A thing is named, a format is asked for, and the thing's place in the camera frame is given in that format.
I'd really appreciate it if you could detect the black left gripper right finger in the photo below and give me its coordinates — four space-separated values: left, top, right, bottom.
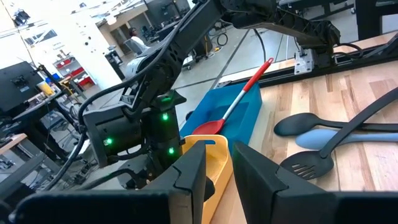
233 141 338 224

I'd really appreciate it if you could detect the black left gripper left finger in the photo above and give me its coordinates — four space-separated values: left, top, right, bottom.
141 140 215 224

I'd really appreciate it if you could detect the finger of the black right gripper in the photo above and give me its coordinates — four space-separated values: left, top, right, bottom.
117 154 175 191

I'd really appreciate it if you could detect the black slotted spoon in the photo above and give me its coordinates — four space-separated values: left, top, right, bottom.
279 86 398 181

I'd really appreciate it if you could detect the red spoon with white handle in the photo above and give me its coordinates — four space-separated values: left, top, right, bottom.
192 57 275 136

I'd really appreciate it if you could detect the black solid spoon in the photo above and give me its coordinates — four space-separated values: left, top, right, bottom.
273 112 398 138

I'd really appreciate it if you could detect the yellow plastic bin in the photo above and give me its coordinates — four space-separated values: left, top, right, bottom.
182 134 234 224

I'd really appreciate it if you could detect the power strip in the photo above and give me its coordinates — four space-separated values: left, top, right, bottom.
73 160 95 185

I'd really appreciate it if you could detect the grey-blue silicone spoon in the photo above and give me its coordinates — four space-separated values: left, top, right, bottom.
295 128 398 151

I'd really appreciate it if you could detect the shelf with red bins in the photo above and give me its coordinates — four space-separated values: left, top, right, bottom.
52 55 96 91

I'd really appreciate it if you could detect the blue plastic bin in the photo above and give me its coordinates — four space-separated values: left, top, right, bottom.
179 81 264 156

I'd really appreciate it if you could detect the white pillar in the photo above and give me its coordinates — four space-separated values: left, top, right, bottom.
60 12 123 90

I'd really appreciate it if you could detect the yellow cup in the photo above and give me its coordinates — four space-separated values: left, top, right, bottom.
36 80 56 97

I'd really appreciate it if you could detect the person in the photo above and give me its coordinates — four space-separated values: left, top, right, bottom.
128 27 150 56

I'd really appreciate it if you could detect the black computer monitor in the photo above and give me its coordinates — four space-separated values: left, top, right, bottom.
0 60 45 113

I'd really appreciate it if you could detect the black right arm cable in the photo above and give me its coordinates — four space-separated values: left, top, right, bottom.
42 6 200 192

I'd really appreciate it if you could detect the black aluminium table frame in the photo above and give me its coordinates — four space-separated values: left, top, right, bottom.
214 30 398 91

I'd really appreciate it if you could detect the silver metal bracket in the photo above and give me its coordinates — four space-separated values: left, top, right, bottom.
294 49 314 76

